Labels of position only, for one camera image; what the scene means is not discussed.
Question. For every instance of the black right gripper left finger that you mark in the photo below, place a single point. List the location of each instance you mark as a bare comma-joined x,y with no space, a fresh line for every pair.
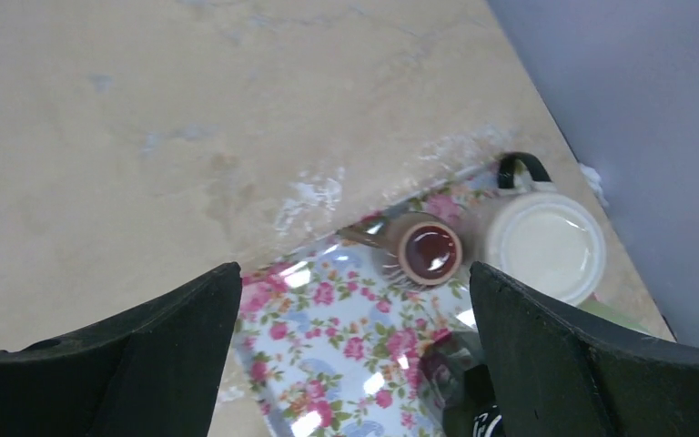
152,370

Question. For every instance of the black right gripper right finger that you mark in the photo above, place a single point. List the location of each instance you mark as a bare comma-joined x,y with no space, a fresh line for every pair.
557,370

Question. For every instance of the cream mug black handle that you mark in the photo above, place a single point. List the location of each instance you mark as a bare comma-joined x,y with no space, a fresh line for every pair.
539,236

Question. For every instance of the brown small mug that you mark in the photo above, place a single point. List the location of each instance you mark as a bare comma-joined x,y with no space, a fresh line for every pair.
413,249

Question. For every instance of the black mug on tray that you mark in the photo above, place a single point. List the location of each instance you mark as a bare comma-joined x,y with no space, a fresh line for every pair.
462,392

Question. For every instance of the green cup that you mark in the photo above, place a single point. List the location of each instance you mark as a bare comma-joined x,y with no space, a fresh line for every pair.
599,309

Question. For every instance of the floral tray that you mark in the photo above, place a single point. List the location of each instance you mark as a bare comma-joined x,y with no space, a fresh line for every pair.
331,342

